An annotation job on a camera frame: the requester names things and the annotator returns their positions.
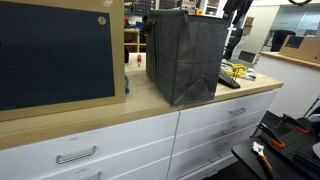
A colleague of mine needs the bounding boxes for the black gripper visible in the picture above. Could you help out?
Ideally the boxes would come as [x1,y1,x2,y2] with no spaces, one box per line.
[223,0,254,25]

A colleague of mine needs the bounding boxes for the white shelving unit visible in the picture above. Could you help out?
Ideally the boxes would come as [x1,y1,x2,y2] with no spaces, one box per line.
[199,0,228,19]

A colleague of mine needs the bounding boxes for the stacked small cardboard boxes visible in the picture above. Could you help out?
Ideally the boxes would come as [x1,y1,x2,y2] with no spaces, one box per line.
[242,16,255,37]

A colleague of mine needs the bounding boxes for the small dark office chair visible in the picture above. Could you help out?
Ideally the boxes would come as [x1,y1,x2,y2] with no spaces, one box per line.
[223,28,245,61]

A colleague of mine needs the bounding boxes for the white box dark panel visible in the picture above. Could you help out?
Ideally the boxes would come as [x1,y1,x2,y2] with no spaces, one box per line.
[237,49,261,69]

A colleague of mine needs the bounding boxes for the black rounded chair back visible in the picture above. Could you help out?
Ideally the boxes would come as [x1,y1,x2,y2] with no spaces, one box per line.
[270,29,297,53]

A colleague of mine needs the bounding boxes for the white printed cloth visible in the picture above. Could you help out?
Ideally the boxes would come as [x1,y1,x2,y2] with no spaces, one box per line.
[222,61,258,82]

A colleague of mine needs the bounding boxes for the black wedge tool holder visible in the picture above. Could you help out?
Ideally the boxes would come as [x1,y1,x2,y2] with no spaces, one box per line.
[217,68,242,90]

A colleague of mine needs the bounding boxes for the grey fabric tote bag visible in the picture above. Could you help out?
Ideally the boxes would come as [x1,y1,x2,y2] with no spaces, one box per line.
[145,8,231,107]

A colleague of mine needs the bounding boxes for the cardboard box black label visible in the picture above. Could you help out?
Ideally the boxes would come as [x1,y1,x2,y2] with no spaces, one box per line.
[278,35,320,65]

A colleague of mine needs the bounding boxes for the white counter wooden top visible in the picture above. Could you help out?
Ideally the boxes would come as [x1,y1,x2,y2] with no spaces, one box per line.
[259,51,320,119]

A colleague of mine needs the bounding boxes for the wooden workbench with shelves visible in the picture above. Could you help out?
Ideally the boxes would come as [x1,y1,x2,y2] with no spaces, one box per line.
[123,28,148,54]

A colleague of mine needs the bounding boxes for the blue fabric item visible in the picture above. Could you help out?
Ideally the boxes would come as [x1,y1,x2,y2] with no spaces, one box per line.
[124,74,131,95]

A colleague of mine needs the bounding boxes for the black clamp orange tip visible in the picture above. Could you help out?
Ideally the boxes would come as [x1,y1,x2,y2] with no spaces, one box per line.
[258,122,287,150]
[281,113,311,136]

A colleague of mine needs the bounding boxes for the black side table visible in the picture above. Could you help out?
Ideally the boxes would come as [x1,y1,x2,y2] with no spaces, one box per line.
[231,110,320,180]

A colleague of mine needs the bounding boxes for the black perforated plate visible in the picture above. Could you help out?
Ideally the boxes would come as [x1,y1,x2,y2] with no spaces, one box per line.
[278,128,320,168]

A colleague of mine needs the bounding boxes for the white drawer cabinet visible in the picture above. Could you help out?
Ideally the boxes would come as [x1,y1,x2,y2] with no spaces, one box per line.
[0,89,279,180]

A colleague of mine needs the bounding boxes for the wood framed black board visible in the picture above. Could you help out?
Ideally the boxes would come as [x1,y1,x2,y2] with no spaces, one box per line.
[0,0,127,123]

